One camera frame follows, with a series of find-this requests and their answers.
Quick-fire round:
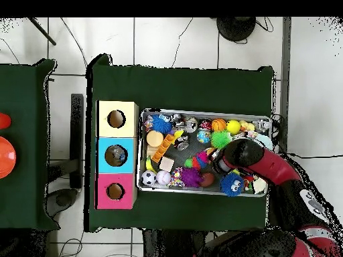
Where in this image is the grey round floor base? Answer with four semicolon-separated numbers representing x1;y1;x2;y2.
45;187;79;216

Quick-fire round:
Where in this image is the orange disc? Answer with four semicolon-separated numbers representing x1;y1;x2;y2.
0;136;17;180

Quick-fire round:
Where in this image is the shallow clear mesh bin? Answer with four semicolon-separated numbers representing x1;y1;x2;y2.
138;109;271;198

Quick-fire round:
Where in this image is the small soccer ball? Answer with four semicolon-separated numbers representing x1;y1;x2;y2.
140;169;158;187

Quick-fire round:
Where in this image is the dark green side table cloth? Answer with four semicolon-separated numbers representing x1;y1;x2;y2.
0;58;59;232

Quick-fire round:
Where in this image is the small red object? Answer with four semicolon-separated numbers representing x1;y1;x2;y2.
0;112;11;130

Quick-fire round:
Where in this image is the striped orange tiger toy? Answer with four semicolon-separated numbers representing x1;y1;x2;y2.
242;175;255;193

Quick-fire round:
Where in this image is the black round stand base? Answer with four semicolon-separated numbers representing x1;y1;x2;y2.
216;17;257;43

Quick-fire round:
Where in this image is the small yellow rubber duck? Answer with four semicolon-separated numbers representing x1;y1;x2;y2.
239;120;256;134

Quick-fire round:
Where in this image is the small brown football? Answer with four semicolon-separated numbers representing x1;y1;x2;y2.
200;171;216;188

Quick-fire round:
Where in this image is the wooden box with three holes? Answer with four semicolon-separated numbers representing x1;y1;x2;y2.
96;100;139;209

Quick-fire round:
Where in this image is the purple spiky toy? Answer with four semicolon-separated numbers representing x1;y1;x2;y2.
181;166;204;189

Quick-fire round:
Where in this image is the black drink can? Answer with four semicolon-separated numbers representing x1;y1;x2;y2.
184;117;200;133

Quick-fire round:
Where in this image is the plain wooden cube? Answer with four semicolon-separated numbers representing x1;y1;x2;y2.
159;157;176;173

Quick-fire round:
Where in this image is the blue spiky ball with eyes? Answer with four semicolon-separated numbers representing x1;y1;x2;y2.
151;114;173;135

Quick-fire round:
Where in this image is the plain blue spiky ball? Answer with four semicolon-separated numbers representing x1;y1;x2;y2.
219;171;245;198

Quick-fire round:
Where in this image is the white baseball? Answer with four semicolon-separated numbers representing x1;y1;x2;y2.
155;170;172;186

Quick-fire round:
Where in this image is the long orange toy brick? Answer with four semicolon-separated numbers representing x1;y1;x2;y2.
151;133;177;164

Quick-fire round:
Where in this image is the black upright panel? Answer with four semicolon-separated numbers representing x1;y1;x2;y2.
70;93;85;189

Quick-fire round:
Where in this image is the yellow smiley ball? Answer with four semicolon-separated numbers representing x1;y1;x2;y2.
225;120;242;135

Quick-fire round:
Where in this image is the cream yellow knitted cloth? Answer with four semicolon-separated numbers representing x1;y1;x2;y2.
251;176;268;195

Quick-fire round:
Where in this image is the small orange basketball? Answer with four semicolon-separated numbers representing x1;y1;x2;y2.
211;118;228;133

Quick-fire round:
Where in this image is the small blue globe ball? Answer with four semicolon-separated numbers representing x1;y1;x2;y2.
196;128;212;145

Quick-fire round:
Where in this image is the light green spiky ball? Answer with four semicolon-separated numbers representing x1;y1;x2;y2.
210;130;233;151

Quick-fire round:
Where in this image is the yellow toy banana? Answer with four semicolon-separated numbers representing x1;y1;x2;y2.
145;155;158;173

